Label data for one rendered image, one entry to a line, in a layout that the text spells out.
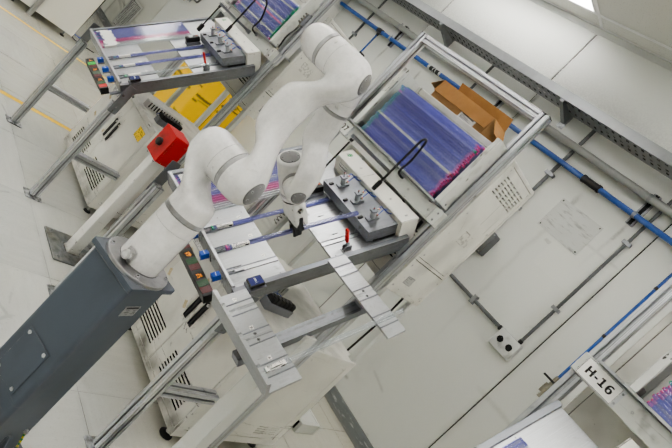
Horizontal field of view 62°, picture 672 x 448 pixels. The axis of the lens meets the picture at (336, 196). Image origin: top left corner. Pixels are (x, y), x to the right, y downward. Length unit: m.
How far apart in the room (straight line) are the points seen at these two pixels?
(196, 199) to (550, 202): 2.60
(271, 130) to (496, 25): 3.30
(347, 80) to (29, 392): 1.13
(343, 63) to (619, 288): 2.40
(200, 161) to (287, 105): 0.26
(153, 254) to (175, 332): 0.99
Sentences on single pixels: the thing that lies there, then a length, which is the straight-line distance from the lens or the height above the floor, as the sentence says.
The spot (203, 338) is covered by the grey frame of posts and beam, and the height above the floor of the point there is 0.54.
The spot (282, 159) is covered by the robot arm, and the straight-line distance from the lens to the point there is 1.70.
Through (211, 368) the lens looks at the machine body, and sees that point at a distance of 2.27.
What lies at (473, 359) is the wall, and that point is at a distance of 3.51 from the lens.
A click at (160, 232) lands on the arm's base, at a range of 1.48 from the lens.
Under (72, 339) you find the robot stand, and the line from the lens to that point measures 1.60.
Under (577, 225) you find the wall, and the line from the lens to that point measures 3.57.
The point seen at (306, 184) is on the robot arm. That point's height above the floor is 1.15.
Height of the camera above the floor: 1.35
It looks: 6 degrees down
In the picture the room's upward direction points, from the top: 45 degrees clockwise
